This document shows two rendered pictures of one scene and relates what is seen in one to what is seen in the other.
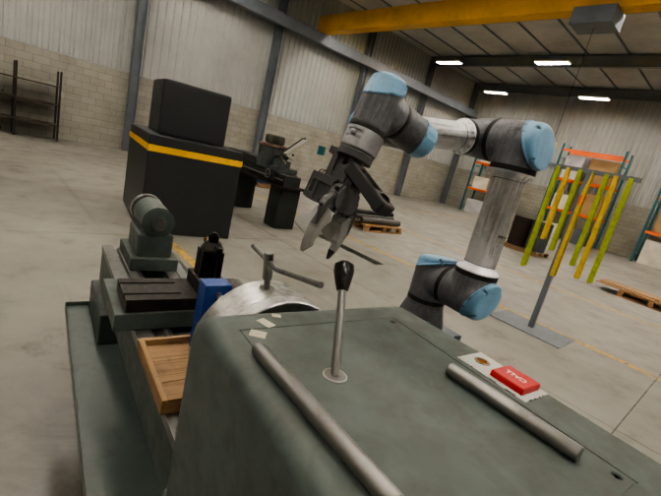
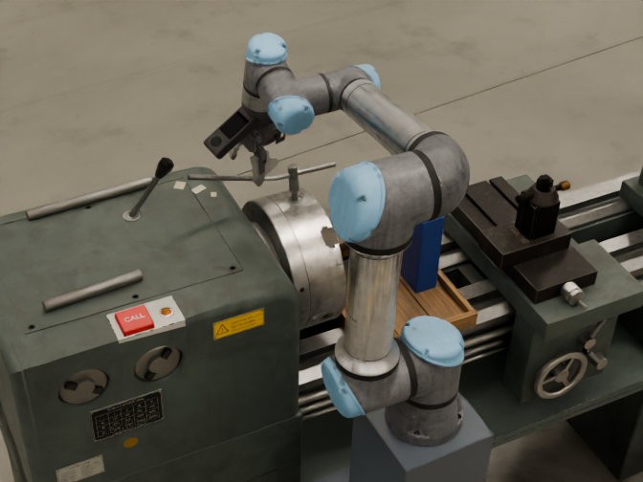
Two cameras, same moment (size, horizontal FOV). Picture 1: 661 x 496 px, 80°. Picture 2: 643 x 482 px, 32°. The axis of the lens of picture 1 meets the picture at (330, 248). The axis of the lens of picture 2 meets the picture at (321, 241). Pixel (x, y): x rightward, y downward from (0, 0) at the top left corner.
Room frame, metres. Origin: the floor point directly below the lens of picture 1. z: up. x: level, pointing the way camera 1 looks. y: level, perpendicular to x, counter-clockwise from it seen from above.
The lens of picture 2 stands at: (1.26, -1.80, 2.75)
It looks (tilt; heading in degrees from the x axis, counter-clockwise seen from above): 40 degrees down; 101
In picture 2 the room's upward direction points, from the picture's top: 2 degrees clockwise
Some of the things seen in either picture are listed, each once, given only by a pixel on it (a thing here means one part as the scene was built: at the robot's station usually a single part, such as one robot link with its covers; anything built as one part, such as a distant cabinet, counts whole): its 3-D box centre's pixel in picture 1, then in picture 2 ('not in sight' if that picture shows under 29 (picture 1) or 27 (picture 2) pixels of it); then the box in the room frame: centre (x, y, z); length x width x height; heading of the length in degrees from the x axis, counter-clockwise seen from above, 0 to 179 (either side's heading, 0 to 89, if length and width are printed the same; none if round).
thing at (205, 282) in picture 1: (210, 316); (421, 247); (1.11, 0.31, 1.00); 0.08 x 0.06 x 0.23; 128
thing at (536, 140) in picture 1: (493, 222); (373, 295); (1.09, -0.41, 1.47); 0.15 x 0.12 x 0.55; 37
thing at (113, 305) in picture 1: (186, 300); (534, 251); (1.39, 0.48, 0.89); 0.53 x 0.30 x 0.06; 128
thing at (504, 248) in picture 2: (209, 283); (524, 239); (1.36, 0.40, 1.00); 0.20 x 0.10 x 0.05; 38
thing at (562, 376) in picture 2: not in sight; (565, 347); (1.50, 0.31, 0.73); 0.27 x 0.12 x 0.27; 38
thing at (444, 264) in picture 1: (435, 276); (428, 358); (1.19, -0.33, 1.27); 0.13 x 0.12 x 0.14; 37
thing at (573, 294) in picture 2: not in sight; (575, 296); (1.49, 0.27, 0.95); 0.07 x 0.04 x 0.04; 128
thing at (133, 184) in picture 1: (181, 155); not in sight; (5.93, 2.48, 0.98); 1.81 x 1.22 x 1.95; 36
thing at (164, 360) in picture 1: (213, 364); (387, 291); (1.04, 0.25, 0.88); 0.36 x 0.30 x 0.04; 128
